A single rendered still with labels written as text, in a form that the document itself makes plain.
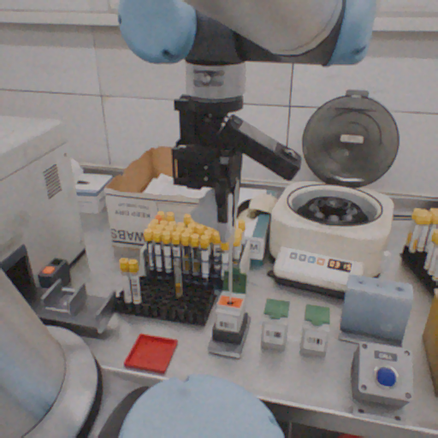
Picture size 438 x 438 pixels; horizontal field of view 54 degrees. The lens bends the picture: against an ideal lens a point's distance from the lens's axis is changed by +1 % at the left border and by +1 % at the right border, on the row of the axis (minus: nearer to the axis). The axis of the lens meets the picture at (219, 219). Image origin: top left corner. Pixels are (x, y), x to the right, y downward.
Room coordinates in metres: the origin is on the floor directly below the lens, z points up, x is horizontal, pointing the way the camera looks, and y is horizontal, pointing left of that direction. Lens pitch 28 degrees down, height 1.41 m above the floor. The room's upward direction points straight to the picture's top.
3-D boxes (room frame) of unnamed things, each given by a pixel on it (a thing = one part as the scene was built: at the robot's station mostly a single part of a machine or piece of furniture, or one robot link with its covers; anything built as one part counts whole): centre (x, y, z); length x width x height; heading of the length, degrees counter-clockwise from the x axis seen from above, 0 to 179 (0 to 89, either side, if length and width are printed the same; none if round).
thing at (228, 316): (0.56, -0.02, 0.92); 0.05 x 0.04 x 0.06; 165
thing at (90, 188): (1.09, 0.42, 0.94); 0.22 x 0.12 x 0.13; 81
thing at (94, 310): (0.60, 0.29, 0.92); 0.21 x 0.07 x 0.05; 77
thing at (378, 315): (0.57, -0.26, 0.92); 0.10 x 0.07 x 0.10; 72
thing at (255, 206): (0.89, -0.08, 0.92); 0.24 x 0.12 x 0.10; 167
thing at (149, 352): (0.52, 0.11, 0.88); 0.07 x 0.07 x 0.01; 77
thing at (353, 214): (0.83, -0.25, 0.97); 0.15 x 0.15 x 0.07
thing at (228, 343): (0.56, -0.02, 0.89); 0.09 x 0.05 x 0.04; 165
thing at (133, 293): (0.64, 0.10, 0.93); 0.17 x 0.09 x 0.11; 77
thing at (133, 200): (0.96, 0.10, 0.95); 0.29 x 0.25 x 0.15; 167
